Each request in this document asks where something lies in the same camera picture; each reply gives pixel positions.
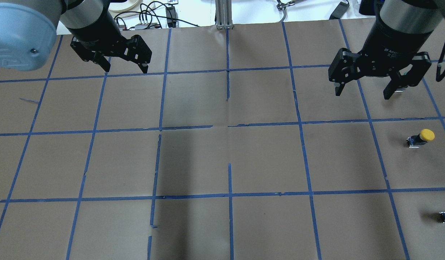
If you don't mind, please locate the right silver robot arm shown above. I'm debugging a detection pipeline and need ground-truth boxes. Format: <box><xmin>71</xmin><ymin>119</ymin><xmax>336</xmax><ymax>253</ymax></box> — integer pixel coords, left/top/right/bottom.
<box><xmin>328</xmin><ymin>0</ymin><xmax>445</xmax><ymax>99</ymax></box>

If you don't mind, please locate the aluminium frame post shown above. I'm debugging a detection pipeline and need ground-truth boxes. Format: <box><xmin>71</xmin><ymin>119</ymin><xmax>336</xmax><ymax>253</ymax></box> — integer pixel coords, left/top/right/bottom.
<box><xmin>215</xmin><ymin>0</ymin><xmax>234</xmax><ymax>30</ymax></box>

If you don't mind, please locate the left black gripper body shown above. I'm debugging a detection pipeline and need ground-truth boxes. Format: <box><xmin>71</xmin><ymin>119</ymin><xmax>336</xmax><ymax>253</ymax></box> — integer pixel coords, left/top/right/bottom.
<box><xmin>70</xmin><ymin>22</ymin><xmax>152</xmax><ymax>64</ymax></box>

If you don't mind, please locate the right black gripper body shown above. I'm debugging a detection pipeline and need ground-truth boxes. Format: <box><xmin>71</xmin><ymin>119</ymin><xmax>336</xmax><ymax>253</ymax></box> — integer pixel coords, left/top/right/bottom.
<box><xmin>328</xmin><ymin>22</ymin><xmax>431</xmax><ymax>87</ymax></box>

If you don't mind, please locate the black braided cable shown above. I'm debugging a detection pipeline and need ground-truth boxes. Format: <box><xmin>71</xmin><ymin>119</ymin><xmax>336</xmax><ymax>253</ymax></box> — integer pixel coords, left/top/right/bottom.
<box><xmin>436</xmin><ymin>32</ymin><xmax>445</xmax><ymax>83</ymax></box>

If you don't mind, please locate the yellow push button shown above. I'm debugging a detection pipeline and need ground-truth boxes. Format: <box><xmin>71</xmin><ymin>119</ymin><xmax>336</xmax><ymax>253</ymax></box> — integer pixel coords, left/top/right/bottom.
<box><xmin>406</xmin><ymin>129</ymin><xmax>436</xmax><ymax>148</ymax></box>

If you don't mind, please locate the black power adapter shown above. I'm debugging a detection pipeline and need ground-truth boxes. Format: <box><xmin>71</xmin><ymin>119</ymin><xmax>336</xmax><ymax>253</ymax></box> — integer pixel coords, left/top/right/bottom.
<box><xmin>329</xmin><ymin>0</ymin><xmax>350</xmax><ymax>20</ymax></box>

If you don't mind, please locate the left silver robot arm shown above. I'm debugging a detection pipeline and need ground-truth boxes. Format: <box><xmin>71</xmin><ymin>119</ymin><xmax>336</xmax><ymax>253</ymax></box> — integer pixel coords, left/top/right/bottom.
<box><xmin>0</xmin><ymin>0</ymin><xmax>152</xmax><ymax>73</ymax></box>

